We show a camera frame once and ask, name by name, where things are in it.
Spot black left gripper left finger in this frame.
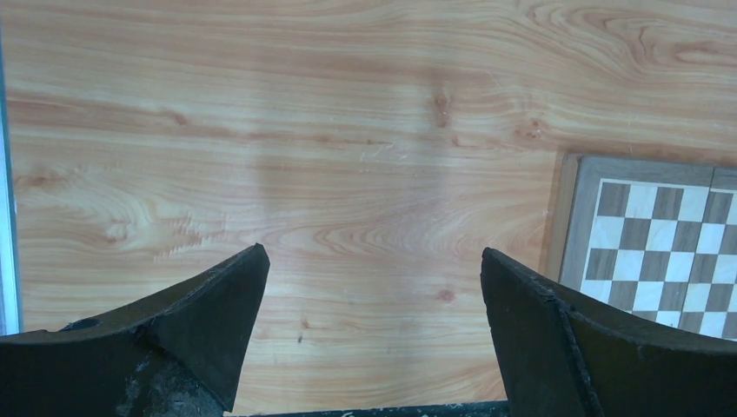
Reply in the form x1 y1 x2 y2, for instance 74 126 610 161
1 244 269 416

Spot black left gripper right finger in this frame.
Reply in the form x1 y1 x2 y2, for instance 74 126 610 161
481 248 736 416

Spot wooden chessboard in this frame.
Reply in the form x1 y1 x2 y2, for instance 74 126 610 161
544 154 736 341

